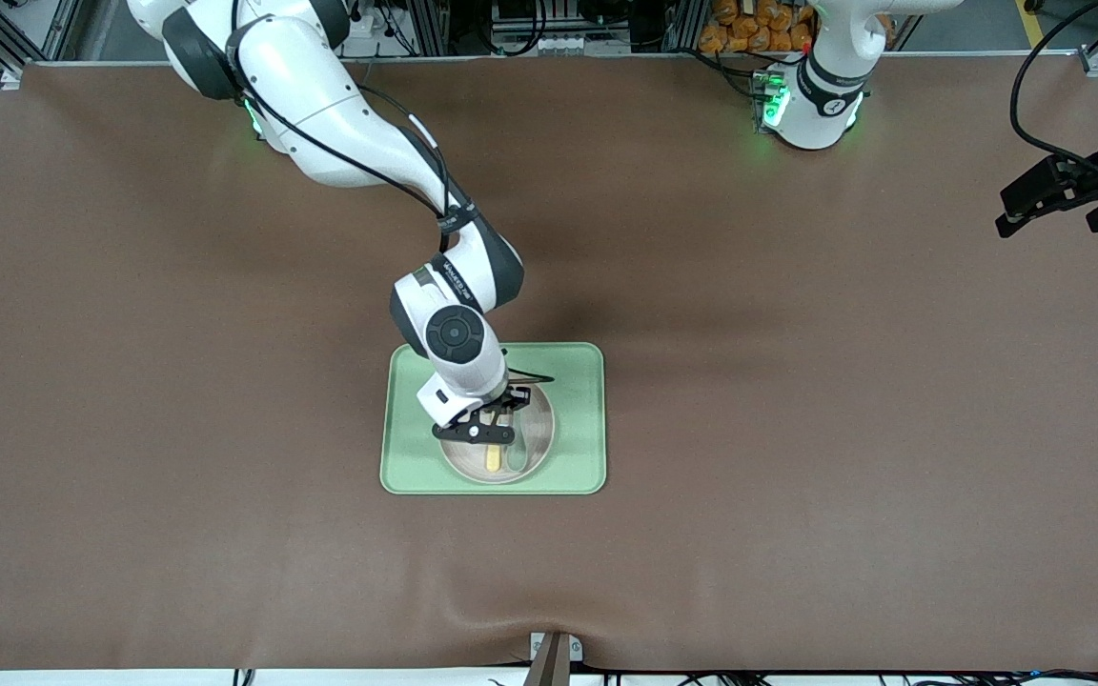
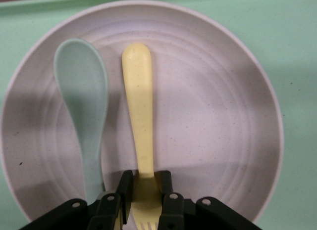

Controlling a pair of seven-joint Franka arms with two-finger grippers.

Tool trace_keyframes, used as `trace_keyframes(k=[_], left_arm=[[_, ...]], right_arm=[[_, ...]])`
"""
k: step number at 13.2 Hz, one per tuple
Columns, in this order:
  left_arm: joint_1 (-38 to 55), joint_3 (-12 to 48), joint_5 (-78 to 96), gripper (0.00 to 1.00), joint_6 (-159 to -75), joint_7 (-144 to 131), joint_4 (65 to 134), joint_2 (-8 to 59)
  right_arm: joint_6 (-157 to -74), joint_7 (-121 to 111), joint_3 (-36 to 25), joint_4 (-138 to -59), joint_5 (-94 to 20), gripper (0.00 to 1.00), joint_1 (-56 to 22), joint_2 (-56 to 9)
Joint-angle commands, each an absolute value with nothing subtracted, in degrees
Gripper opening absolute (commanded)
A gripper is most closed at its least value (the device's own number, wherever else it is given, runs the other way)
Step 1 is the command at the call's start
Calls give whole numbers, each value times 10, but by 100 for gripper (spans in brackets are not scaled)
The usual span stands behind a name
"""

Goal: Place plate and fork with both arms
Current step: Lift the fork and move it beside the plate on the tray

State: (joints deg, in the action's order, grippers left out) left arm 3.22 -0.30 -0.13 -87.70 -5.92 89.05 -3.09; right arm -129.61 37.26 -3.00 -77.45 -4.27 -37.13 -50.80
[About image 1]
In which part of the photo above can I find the green plastic spoon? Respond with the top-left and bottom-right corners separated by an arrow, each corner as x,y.
507,410 -> 531,474

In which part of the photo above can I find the round white plate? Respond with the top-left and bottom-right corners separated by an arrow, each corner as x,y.
437,381 -> 557,486

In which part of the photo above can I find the light green rectangular tray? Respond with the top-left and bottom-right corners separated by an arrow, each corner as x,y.
379,342 -> 608,496

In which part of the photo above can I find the brown table mat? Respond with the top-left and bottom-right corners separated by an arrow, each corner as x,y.
0,55 -> 1098,673

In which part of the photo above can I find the orange snack bag pile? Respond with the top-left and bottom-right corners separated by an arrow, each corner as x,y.
699,0 -> 817,54

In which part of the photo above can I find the small white terminal block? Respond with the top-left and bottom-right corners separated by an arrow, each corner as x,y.
532,33 -> 600,56

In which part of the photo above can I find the white power strip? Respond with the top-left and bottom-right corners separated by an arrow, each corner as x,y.
344,0 -> 393,41

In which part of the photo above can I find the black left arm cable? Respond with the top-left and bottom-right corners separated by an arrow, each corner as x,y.
1009,0 -> 1098,187

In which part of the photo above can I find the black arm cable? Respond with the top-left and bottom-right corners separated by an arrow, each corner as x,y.
1009,0 -> 1098,187
225,19 -> 555,385

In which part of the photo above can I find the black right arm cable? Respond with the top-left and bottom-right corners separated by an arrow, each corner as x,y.
225,19 -> 555,385

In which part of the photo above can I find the white table clamp bracket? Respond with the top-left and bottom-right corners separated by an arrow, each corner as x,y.
530,632 -> 584,665

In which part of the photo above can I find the grey metal stand post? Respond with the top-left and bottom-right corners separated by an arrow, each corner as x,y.
522,634 -> 574,686

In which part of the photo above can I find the upright aluminium frame post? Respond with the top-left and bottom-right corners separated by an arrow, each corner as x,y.
406,0 -> 450,56
663,0 -> 702,53

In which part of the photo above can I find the slanted aluminium frame profile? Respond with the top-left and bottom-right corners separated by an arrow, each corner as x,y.
0,0 -> 83,72

